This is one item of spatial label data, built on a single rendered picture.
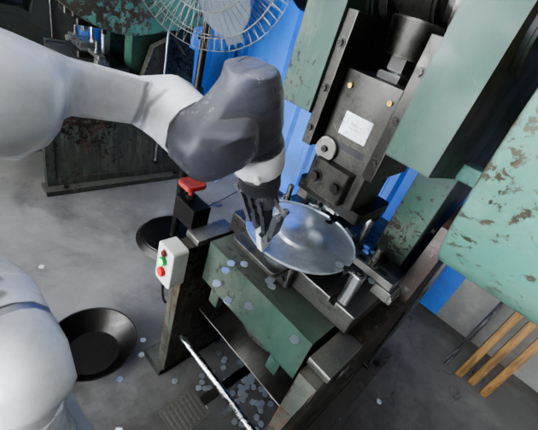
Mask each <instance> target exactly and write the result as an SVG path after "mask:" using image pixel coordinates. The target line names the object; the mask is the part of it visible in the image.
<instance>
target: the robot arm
mask: <svg viewBox="0 0 538 430"><path fill-rule="evenodd" d="M70 116H75V117H82V118H88V119H100V120H107V121H113V122H120V123H127V124H132V125H135V126H136V127H137V128H139V129H141V130H142V131H144V132H145V133H147V134H148V135H149V136H151V137H152V138H153V139H154V140H155V141H156V142H157V143H158V144H159V145H160V146H161V147H162V148H164V149H165V150H166V151H167V152H168V156H169V157H170V158H171V159H172V160H173V161H174V162H175V163H176V164H177V165H178V166H179V167H180V168H181V169H182V170H183V171H184V172H185V173H186V174H187V175H188V176H189V177H190V178H193V179H195V180H198V181H202V182H212V181H215V180H219V179H221V178H223V177H227V176H229V175H231V174H232V173H234V172H235V175H236V176H237V177H238V182H236V183H234V185H235V187H236V189H237V192H238V193H239V197H240V200H241V202H242V205H243V210H244V213H245V216H246V219H247V220H248V221H249V222H252V225H253V227H254V232H255V234H256V241H257V248H258V249H259V250H260V251H261V252H262V251H264V250H265V249H266V248H267V247H269V246H270V245H271V239H272V238H273V237H274V236H275V235H276V234H277V233H278V232H279V231H280V229H281V227H282V224H283V221H284V218H285V217H286V216H287V215H288V214H289V210H288V209H287V208H285V209H283V208H282V207H281V206H280V205H279V198H278V191H279V188H280V185H281V174H282V172H283V169H284V165H285V142H284V135H283V132H282V130H283V127H284V87H283V82H282V78H281V74H280V72H279V71H278V69H277V68H276V67H275V66H273V65H271V64H270V63H268V62H266V61H263V60H262V59H260V58H256V57H253V56H240V57H236V58H231V59H228V60H226V61H225V62H224V65H223V67H222V71H221V74H220V76H219V78H218V80H217V81H216V82H215V84H214V85H213V86H212V88H211V89H210V90H209V91H208V93H207V94H206V95H205V96H204V95H202V94H201V93H200V92H199V91H198V90H197V89H196V88H195V87H194V86H193V85H192V84H191V83H190V82H188V81H186V80H184V79H183V78H180V77H179V76H178V75H172V74H164V75H146V76H138V75H135V74H131V73H126V72H122V71H119V70H116V69H113V68H109V67H104V66H100V65H97V64H94V63H90V62H87V61H81V60H78V59H74V58H71V57H68V56H65V55H63V54H60V53H58V52H56V51H54V50H52V49H49V48H47V47H44V46H43V45H41V44H37V43H35V42H33V41H31V40H29V39H27V38H23V37H22V36H20V35H17V34H15V33H13V32H10V31H7V30H5V29H2V28H1V27H0V160H19V159H22V158H24V157H26V156H28V155H29V154H32V153H34V152H36V151H39V150H40V149H42V148H45V147H47V146H49V145H50V143H51V142H52V141H53V139H54V138H55V137H56V135H57V134H58V132H59V131H60V130H61V127H62V124H63V121H64V119H66V118H68V117H70ZM272 209H274V213H273V214H272ZM250 213H251V214H250ZM77 377H78V376H77V372H76V369H75V366H74V362H73V356H72V353H71V349H70V345H69V342H68V339H67V337H66V335H65V334H64V333H63V331H62V329H61V327H60V325H59V323H58V322H57V321H56V319H55V317H54V315H53V314H52V312H51V310H50V308H49V306H48V305H47V303H46V301H45V299H44V296H43V295H42V294H41V292H40V290H39V288H38V286H37V284H36V282H35V281H34V280H33V279H32V278H31V277H30V276H29V275H28V274H27V273H26V272H25V271H24V270H23V269H22V268H21V267H20V266H19V265H17V264H15V263H13V262H11V261H10V260H8V259H0V430H76V422H75V421H74V419H73V418H72V417H71V415H70V413H69V412H68V410H67V399H66V397H67V396H68V394H69V393H70V392H71V391H72V390H73V387H74V384H75V381H76V380H77Z"/></svg>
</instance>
